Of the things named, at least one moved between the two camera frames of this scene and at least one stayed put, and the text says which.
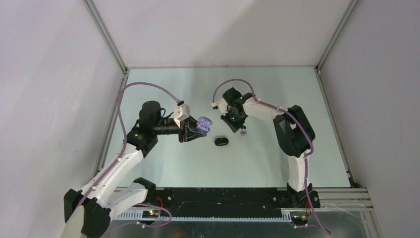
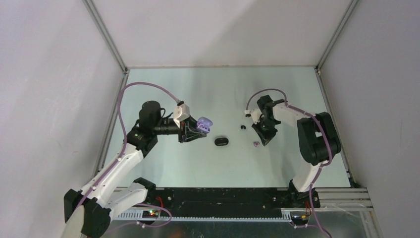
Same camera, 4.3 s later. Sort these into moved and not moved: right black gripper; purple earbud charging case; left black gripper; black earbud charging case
Moved: right black gripper
Not moved: black earbud charging case; purple earbud charging case; left black gripper
